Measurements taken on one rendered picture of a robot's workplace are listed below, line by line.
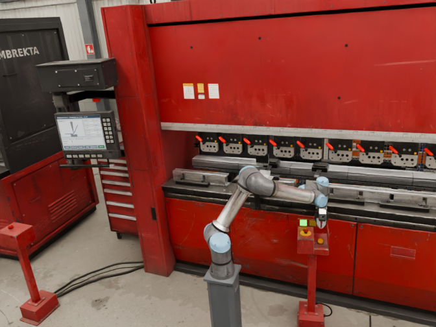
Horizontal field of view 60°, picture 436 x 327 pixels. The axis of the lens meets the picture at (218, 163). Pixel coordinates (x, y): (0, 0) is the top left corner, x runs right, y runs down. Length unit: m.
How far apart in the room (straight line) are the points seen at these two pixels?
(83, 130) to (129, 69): 0.57
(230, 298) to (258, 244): 0.90
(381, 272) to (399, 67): 1.42
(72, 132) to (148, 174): 0.67
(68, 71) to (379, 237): 2.46
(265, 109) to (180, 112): 0.71
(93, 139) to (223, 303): 1.50
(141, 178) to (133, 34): 1.14
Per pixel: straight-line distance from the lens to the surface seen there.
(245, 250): 3.18
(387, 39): 2.57
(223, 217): 2.24
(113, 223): 4.18
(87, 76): 2.85
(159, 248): 3.45
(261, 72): 2.71
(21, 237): 3.17
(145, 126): 2.98
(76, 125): 2.96
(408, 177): 3.09
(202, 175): 3.14
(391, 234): 2.86
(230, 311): 2.36
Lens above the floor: 2.16
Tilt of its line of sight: 21 degrees down
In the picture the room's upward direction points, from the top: 4 degrees counter-clockwise
